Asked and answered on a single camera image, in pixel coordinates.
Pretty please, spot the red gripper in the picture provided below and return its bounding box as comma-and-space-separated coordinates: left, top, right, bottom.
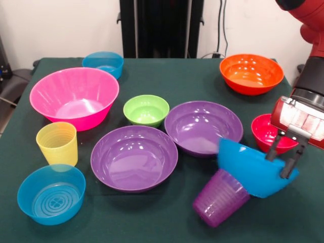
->
265, 96, 324, 180

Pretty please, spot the small pink-red bowl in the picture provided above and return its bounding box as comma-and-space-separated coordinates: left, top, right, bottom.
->
251, 113, 300, 155

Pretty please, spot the purple cup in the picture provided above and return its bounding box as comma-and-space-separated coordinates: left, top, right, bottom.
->
192, 169, 251, 228

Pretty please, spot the orange bowl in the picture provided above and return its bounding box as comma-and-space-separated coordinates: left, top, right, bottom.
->
219, 53, 285, 96

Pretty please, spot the purple bowl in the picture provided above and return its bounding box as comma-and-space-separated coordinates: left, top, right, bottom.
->
90, 125, 179, 194
164, 101, 244, 158

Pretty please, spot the black grey chair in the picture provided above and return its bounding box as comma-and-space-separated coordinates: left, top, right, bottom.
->
0, 68, 35, 107
295, 63, 307, 84

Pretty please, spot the dark green table cloth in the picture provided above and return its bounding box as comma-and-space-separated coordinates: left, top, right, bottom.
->
0, 57, 324, 243

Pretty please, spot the small green bowl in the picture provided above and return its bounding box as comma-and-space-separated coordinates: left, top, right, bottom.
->
123, 94, 170, 128

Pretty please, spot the translucent blue small bowl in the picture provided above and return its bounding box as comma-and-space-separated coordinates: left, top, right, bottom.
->
17, 164, 87, 226
82, 51, 125, 80

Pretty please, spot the large pink bowl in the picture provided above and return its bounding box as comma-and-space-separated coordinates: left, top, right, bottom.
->
29, 67, 120, 132

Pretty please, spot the translucent yellow cup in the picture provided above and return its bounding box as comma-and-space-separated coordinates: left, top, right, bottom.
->
35, 121, 78, 173

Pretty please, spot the black equipment box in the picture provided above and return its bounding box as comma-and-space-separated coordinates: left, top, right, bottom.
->
0, 34, 13, 88

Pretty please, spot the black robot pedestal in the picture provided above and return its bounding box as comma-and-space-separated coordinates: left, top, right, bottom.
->
116, 0, 205, 59

